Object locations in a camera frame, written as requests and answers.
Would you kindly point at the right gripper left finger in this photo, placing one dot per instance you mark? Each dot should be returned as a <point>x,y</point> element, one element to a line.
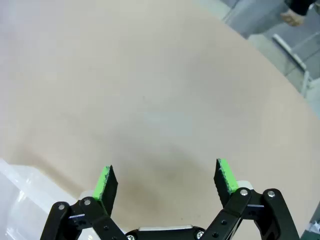
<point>105,190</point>

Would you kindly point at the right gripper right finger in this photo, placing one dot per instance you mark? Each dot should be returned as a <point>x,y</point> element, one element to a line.
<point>226,180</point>

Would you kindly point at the person's left hand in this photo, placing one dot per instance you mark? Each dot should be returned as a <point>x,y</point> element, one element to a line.
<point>292,18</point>

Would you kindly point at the large clear plastic container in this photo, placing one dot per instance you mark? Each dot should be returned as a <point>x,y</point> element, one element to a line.
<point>22,200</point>

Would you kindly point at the white table with metal legs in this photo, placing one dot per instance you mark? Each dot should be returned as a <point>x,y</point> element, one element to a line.
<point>290,50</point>

